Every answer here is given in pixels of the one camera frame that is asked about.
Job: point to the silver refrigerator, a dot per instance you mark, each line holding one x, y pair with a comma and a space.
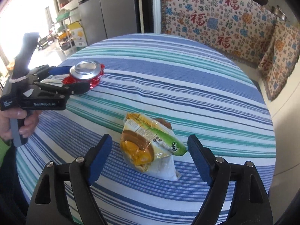
103, 19

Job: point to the blue striped tablecloth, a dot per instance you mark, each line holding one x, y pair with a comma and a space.
156, 91

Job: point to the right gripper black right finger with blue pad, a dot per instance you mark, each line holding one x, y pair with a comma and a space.
215, 174

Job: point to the crushed red soda can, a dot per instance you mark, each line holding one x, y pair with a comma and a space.
85, 73

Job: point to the person's left hand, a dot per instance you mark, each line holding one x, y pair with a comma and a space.
15, 123

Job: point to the patterned fabric cover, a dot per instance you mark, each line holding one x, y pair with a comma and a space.
240, 28

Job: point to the steel pot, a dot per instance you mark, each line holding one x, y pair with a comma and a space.
279, 13

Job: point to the green yellow pastry bag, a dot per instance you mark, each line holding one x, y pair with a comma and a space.
148, 145

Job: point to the kitchen storage shelf rack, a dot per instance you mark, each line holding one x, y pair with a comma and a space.
61, 17

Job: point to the green sleeve forearm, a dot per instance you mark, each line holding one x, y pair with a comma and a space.
4, 147

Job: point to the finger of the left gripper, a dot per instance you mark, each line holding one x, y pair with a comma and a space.
78, 88
59, 70

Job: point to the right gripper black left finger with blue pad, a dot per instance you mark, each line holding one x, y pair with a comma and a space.
84, 171

